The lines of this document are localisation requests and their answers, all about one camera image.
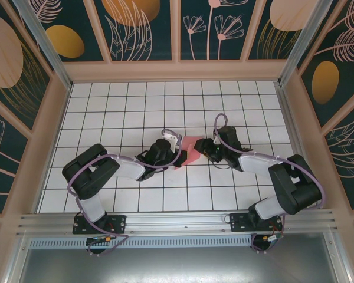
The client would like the pink cloth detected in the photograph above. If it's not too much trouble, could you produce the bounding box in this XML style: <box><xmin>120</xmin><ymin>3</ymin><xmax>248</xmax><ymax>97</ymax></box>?
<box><xmin>173</xmin><ymin>134</ymin><xmax>207</xmax><ymax>172</ymax></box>

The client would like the shiny metal sheet panel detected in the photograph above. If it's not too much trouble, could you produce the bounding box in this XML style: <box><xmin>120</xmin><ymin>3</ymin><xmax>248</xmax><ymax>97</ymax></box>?
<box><xmin>17</xmin><ymin>247</ymin><xmax>349</xmax><ymax>283</ymax></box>

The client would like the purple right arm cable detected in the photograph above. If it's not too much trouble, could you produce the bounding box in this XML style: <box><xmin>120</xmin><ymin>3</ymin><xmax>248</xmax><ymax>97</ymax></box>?
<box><xmin>213</xmin><ymin>113</ymin><xmax>327</xmax><ymax>255</ymax></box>

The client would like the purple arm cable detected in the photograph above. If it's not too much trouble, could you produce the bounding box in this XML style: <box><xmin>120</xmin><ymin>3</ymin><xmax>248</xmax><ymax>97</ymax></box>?
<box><xmin>68</xmin><ymin>128</ymin><xmax>181</xmax><ymax>257</ymax></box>
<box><xmin>213</xmin><ymin>113</ymin><xmax>327</xmax><ymax>255</ymax></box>

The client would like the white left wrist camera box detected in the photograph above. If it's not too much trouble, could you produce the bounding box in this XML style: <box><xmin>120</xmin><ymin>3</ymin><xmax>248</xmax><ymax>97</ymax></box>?
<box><xmin>163</xmin><ymin>132</ymin><xmax>183</xmax><ymax>153</ymax></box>

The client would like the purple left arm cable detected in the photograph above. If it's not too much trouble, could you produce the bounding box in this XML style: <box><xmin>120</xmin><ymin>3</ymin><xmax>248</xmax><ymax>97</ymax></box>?
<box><xmin>68</xmin><ymin>128</ymin><xmax>181</xmax><ymax>257</ymax></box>

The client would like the aluminium side rail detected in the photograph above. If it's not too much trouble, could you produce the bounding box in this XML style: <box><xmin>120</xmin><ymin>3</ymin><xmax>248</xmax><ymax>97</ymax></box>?
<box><xmin>274</xmin><ymin>83</ymin><xmax>324</xmax><ymax>210</ymax></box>

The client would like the long aluminium mounting rail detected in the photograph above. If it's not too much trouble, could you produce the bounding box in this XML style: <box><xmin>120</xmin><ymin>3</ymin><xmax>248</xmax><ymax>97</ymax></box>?
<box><xmin>16</xmin><ymin>208</ymin><xmax>339</xmax><ymax>237</ymax></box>

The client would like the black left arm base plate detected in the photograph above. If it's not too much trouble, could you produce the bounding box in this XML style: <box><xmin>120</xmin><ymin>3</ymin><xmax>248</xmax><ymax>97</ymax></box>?
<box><xmin>73</xmin><ymin>214</ymin><xmax>127</xmax><ymax>235</ymax></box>

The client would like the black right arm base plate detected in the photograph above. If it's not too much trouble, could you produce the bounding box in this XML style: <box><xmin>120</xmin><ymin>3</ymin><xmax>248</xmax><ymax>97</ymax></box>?
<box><xmin>229</xmin><ymin>212</ymin><xmax>284</xmax><ymax>233</ymax></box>

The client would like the grey slotted cable duct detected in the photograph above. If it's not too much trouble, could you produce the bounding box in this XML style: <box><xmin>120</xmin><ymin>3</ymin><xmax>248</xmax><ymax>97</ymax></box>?
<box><xmin>28</xmin><ymin>237</ymin><xmax>254</xmax><ymax>249</ymax></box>

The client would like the aluminium corner post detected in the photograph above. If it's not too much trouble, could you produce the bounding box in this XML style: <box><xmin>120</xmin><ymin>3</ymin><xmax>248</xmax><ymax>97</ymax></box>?
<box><xmin>13</xmin><ymin>0</ymin><xmax>74</xmax><ymax>91</ymax></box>
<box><xmin>277</xmin><ymin>0</ymin><xmax>322</xmax><ymax>87</ymax></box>

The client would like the aluminium frame bar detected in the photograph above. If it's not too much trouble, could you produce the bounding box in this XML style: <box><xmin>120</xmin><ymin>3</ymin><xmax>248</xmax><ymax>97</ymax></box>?
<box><xmin>324</xmin><ymin>225</ymin><xmax>354</xmax><ymax>283</ymax></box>
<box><xmin>0</xmin><ymin>234</ymin><xmax>29</xmax><ymax>283</ymax></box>

